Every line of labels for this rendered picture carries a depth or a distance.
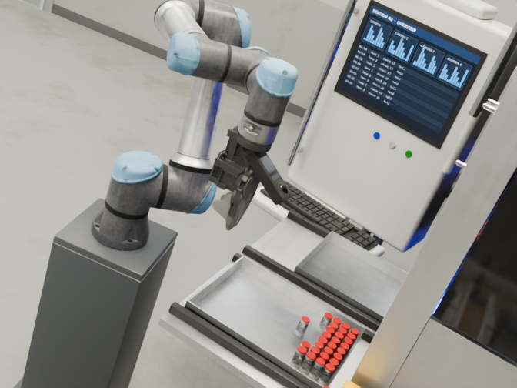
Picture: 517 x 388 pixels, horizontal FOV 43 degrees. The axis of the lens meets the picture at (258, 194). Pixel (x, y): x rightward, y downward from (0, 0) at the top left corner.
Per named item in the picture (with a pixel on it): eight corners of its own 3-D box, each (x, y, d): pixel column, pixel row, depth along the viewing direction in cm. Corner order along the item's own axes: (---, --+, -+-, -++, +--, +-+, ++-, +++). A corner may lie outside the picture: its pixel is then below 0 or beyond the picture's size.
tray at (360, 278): (435, 301, 180) (441, 291, 178) (412, 348, 158) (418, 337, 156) (327, 240, 189) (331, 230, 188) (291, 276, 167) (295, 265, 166)
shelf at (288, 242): (435, 299, 185) (438, 293, 184) (358, 456, 126) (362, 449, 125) (290, 217, 198) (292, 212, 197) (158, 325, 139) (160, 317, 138)
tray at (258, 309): (359, 339, 154) (365, 328, 153) (318, 401, 132) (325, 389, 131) (239, 266, 164) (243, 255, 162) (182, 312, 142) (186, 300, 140)
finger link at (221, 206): (210, 219, 138) (222, 182, 134) (233, 232, 137) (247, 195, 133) (202, 223, 136) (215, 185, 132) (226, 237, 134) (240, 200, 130)
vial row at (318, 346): (335, 335, 152) (343, 320, 150) (305, 376, 137) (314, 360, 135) (327, 330, 153) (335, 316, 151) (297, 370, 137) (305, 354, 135)
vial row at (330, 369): (353, 346, 151) (361, 331, 149) (325, 388, 136) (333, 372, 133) (345, 340, 151) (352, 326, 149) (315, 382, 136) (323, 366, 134)
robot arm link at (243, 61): (225, 35, 132) (236, 55, 123) (276, 48, 136) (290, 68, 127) (214, 71, 136) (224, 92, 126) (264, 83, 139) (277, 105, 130)
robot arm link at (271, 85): (294, 60, 126) (306, 77, 119) (275, 111, 131) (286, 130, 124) (255, 50, 123) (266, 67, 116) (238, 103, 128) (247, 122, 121)
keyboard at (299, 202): (377, 245, 213) (380, 239, 212) (358, 258, 202) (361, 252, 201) (281, 183, 229) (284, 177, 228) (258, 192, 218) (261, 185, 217)
